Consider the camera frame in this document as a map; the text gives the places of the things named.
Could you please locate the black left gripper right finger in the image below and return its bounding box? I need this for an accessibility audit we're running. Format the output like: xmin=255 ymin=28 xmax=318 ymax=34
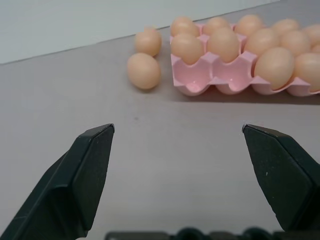
xmin=241 ymin=122 xmax=320 ymax=232

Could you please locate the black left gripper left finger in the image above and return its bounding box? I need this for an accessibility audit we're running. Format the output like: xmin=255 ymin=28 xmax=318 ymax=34
xmin=0 ymin=123 xmax=116 ymax=240

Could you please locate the beige egg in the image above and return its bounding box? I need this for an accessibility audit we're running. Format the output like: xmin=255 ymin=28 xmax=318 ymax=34
xmin=301 ymin=24 xmax=320 ymax=48
xmin=254 ymin=46 xmax=295 ymax=91
xmin=202 ymin=16 xmax=232 ymax=36
xmin=126 ymin=52 xmax=161 ymax=90
xmin=134 ymin=26 xmax=163 ymax=57
xmin=207 ymin=27 xmax=240 ymax=64
xmin=271 ymin=18 xmax=300 ymax=36
xmin=170 ymin=16 xmax=200 ymax=38
xmin=291 ymin=52 xmax=320 ymax=92
xmin=243 ymin=27 xmax=282 ymax=58
xmin=171 ymin=33 xmax=205 ymax=66
xmin=234 ymin=14 xmax=265 ymax=38
xmin=279 ymin=30 xmax=312 ymax=58

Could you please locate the pink plastic egg tray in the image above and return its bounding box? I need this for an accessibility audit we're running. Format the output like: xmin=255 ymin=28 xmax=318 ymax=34
xmin=170 ymin=23 xmax=320 ymax=97

